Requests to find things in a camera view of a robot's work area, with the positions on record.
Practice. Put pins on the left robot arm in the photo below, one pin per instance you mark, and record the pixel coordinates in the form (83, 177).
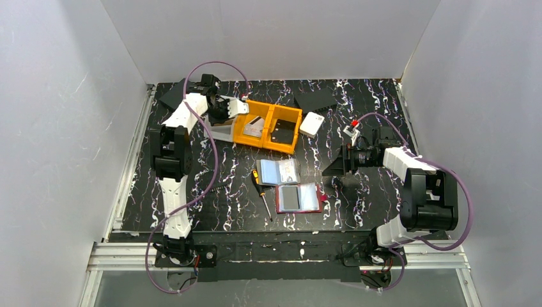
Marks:
(171, 159)

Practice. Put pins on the aluminium table rail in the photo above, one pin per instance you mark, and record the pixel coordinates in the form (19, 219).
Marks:
(114, 222)

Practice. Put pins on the black yellow screwdriver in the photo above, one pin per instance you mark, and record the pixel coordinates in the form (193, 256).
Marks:
(260, 190)

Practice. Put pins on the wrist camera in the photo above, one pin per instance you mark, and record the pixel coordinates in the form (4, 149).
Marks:
(236, 107)
(353, 132)

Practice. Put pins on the grey card in red holder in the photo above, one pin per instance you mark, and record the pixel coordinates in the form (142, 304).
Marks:
(290, 198)

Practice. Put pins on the yellow bin with silver card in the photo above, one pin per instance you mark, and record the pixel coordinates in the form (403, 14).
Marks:
(256, 109)

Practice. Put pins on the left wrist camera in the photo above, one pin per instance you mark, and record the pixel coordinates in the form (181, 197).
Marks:
(236, 107)

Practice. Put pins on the black flat box left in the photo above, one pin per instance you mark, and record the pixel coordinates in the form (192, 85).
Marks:
(173, 97)

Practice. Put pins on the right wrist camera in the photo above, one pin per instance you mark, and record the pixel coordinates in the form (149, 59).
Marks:
(353, 132)

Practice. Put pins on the black flat box right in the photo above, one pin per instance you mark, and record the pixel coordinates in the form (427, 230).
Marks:
(315, 101)

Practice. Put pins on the black card in bin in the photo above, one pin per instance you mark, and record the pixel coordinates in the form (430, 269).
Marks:
(283, 132)

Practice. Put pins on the yellow bin with black card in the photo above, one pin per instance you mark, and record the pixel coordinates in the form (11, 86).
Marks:
(290, 114)

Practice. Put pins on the black flat box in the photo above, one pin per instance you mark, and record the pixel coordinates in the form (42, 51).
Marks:
(173, 97)
(315, 101)

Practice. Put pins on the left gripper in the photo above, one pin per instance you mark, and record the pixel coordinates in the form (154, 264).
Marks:
(216, 115)

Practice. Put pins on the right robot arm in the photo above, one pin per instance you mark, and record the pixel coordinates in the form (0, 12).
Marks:
(429, 200)

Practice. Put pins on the white small box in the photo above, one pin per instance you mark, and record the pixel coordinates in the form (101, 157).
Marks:
(311, 124)

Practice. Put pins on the red card holder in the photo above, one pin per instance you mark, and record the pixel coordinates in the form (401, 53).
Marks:
(310, 199)

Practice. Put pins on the silver VIP card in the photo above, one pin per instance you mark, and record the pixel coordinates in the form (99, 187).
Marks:
(254, 127)

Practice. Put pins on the white plastic bin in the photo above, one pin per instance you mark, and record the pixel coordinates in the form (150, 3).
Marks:
(224, 131)

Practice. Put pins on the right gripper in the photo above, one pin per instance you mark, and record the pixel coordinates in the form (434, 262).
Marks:
(346, 159)

